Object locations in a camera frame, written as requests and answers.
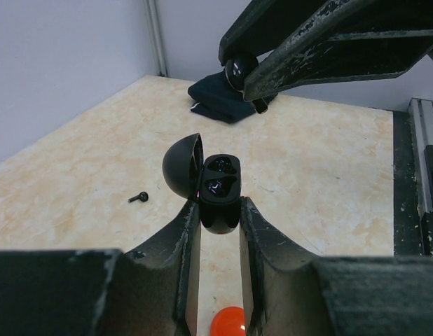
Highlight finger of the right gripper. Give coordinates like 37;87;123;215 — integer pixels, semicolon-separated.
218;0;371;67
244;29;433;102

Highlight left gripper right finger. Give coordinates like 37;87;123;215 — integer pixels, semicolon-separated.
240;197;433;335

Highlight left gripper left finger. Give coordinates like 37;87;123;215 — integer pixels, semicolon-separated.
0;201;201;335

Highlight black earbud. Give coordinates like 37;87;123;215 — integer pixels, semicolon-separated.
224;52;268;114
128;191;149;203

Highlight dark navy crumpled cloth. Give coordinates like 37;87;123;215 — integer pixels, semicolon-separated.
188;71;256;125

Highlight right aluminium frame post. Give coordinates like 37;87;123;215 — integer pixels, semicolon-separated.
144;0;168;77

